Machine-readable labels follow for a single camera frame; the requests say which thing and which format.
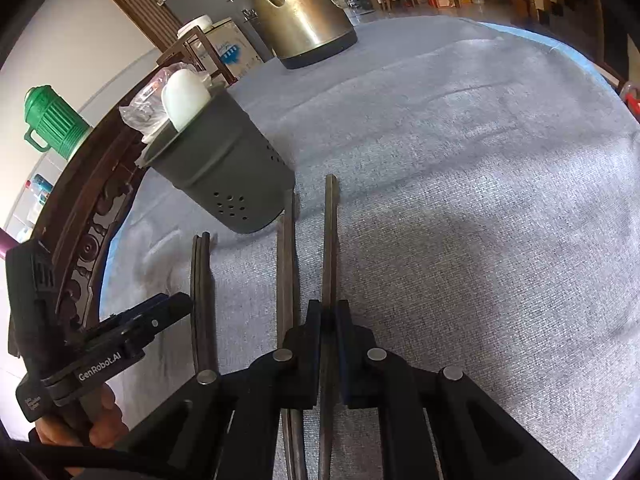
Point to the light blue under cloth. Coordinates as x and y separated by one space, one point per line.
575 57

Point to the white box blue print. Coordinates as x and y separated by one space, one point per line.
230 50

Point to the person's left hand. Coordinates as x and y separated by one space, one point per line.
107 420

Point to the brass-coloured electric kettle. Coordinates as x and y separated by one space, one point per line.
300 15

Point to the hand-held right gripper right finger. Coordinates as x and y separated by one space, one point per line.
344 355

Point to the green plastic jug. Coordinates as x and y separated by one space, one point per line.
55 120

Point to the plastic bottle blue label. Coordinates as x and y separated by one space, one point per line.
37 189

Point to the carved dark wooden chair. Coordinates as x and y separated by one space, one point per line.
85 200

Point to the grey tablecloth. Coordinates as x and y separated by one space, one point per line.
450 185

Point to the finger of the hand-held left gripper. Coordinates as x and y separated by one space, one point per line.
150 312

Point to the clear plastic bag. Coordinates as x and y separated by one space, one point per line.
137 110

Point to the dark metal chopstick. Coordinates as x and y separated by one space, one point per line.
206 285
196 285
331 240
286 270

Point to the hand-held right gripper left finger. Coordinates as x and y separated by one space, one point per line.
313 355

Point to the brown wooden door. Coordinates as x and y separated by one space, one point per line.
135 0

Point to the dark grey utensil holder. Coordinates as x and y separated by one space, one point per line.
225 160

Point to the white plastic spoon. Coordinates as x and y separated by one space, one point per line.
182 97

